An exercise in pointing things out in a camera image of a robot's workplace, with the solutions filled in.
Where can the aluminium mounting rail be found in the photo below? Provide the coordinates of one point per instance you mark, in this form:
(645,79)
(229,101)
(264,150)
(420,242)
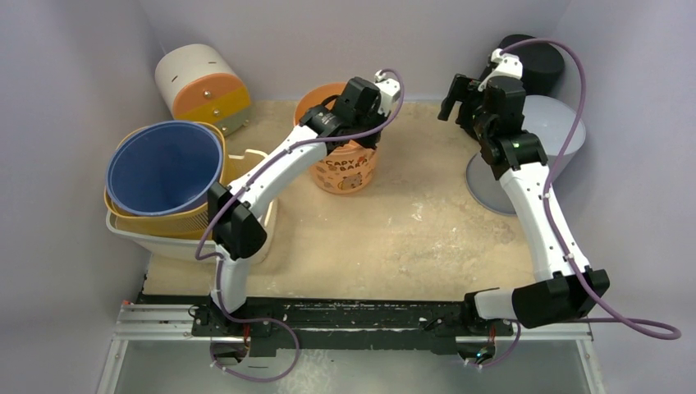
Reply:
(178,323)

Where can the white drawer container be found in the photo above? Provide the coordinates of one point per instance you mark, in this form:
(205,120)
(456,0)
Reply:
(197,84)

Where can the orange capybara bin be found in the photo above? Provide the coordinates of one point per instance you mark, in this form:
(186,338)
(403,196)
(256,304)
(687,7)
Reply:
(348,168)

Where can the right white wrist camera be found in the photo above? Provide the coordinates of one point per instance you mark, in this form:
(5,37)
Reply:
(503,64)

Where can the blue plastic bucket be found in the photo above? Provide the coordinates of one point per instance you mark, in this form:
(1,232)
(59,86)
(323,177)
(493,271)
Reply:
(165,168)

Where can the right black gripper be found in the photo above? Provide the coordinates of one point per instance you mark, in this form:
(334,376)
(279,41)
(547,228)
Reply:
(464,97)

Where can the black plastic bin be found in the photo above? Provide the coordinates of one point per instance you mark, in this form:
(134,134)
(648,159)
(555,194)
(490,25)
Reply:
(543,66)

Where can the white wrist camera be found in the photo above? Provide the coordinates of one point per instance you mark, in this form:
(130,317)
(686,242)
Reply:
(390,92)
(503,64)

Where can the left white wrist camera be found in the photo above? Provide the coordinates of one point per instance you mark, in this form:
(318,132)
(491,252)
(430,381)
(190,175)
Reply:
(390,92)

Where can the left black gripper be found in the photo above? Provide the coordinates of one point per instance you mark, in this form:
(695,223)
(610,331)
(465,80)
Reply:
(369,141)

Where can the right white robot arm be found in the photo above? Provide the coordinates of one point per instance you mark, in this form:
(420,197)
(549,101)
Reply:
(566,288)

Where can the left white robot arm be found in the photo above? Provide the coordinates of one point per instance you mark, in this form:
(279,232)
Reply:
(234,208)

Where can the grey plastic bin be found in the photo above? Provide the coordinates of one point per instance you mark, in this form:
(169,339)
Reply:
(550,120)

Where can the white mesh basket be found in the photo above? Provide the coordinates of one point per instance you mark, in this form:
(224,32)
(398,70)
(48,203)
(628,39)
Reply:
(184,248)

